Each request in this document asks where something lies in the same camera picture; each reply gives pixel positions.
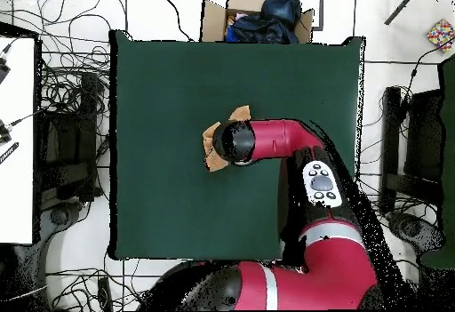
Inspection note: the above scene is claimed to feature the multicoloured patterned item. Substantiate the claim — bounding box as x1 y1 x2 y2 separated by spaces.
426 18 455 52

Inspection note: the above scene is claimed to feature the black power strip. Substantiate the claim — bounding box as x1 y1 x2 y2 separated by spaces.
97 276 114 311

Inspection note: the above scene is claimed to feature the dark slanted rod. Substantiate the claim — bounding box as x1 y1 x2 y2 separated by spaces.
384 0 424 26

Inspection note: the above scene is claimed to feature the brown cardboard box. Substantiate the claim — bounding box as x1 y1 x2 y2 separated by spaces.
200 0 315 44

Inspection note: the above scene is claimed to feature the white desk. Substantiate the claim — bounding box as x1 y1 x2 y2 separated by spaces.
0 36 36 245

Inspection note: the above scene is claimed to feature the black cable tangle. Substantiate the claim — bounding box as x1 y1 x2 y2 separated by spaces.
355 169 442 228
45 251 161 311
35 0 112 114

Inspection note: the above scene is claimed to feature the dark green table cloth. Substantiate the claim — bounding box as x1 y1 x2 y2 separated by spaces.
109 29 366 261

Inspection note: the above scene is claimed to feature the dark blue clothing pile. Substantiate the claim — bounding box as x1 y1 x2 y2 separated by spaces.
224 0 302 44

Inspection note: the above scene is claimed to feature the black frame stand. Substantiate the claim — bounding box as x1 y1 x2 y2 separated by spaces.
378 85 445 213
35 71 104 203

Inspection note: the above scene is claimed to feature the tan terry towel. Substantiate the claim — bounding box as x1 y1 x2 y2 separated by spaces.
202 104 251 173

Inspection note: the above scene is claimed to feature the black device on desk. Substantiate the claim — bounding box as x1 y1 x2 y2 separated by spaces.
0 55 12 85

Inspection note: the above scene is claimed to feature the dark rectangular frame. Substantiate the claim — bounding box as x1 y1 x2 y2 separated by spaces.
311 0 325 31

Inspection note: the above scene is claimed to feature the grey round stand base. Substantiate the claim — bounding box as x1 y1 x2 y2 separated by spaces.
38 201 86 242
385 210 445 252

